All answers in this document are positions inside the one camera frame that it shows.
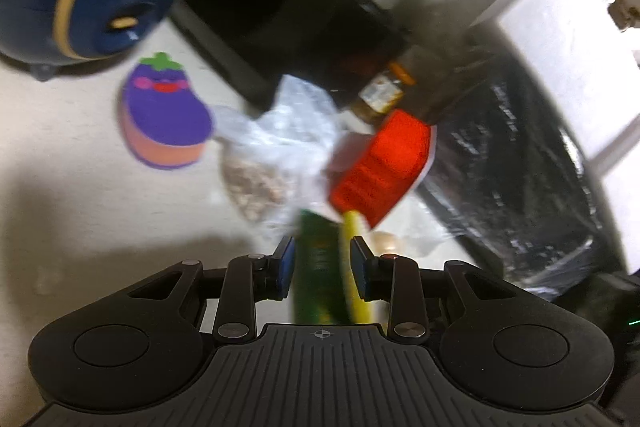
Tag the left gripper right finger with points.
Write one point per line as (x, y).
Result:
(367, 270)

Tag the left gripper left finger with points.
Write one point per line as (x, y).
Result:
(280, 268)

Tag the green snack wrapper front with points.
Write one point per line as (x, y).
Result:
(318, 292)

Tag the red rectangular food tray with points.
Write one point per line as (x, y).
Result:
(396, 158)

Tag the clear plastic bag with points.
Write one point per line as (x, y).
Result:
(274, 166)

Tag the ginger piece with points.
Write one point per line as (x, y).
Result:
(386, 243)

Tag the black foil-wrapped oven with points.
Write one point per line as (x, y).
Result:
(510, 183)

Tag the eggplant shaped sponge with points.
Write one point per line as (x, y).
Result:
(164, 123)

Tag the glass pickle jar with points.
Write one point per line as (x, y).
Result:
(382, 94)

